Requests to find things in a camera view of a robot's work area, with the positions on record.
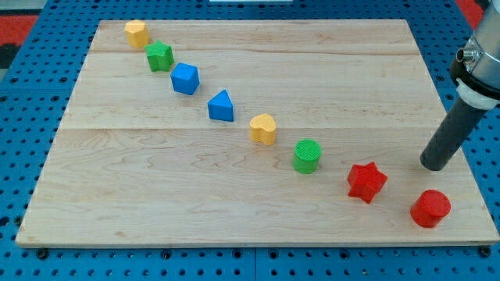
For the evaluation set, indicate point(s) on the red star block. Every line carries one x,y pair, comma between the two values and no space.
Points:
365,181

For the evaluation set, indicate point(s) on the green star block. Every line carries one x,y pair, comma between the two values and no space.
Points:
159,56

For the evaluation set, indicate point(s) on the yellow heart block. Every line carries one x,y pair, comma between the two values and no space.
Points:
263,129

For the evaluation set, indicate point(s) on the blue triangle block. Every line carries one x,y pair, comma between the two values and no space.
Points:
221,108

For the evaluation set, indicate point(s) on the green cylinder block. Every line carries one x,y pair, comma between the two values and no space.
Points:
306,156

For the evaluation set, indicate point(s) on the wooden board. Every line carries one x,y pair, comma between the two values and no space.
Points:
135,164

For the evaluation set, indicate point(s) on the blue cube block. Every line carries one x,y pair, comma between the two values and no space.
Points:
185,78

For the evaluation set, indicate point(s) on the yellow pentagon block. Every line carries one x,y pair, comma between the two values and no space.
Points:
137,33

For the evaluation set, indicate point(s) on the red cylinder block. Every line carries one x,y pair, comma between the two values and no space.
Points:
430,208

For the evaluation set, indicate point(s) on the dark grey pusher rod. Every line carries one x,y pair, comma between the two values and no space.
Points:
450,135

